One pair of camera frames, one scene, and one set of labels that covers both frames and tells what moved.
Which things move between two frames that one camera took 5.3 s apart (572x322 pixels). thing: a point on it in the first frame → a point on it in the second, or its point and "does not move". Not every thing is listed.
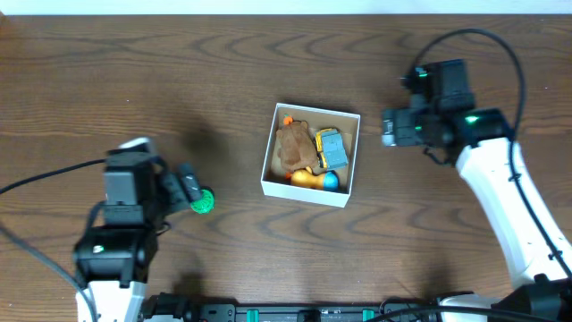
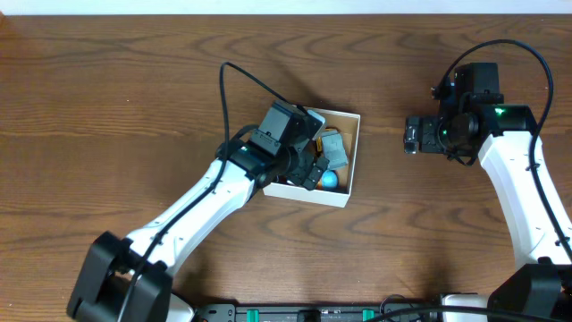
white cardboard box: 274,182 does not move
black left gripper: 188,189 → 308,169
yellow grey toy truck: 330,148 does not move
